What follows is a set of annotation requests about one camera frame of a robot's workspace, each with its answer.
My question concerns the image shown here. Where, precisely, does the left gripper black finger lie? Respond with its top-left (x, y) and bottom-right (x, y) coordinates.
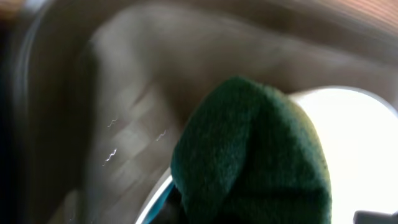
top-left (353, 211), bottom-right (397, 224)

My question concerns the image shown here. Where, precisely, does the white plate back stained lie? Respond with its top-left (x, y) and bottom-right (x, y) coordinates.
top-left (138, 88), bottom-right (397, 223)

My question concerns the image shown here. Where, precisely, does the green yellow sponge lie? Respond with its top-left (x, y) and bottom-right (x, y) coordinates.
top-left (170, 77), bottom-right (332, 224)

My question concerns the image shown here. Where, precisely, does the dark brown serving tray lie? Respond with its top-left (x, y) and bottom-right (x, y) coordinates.
top-left (1, 0), bottom-right (397, 223)

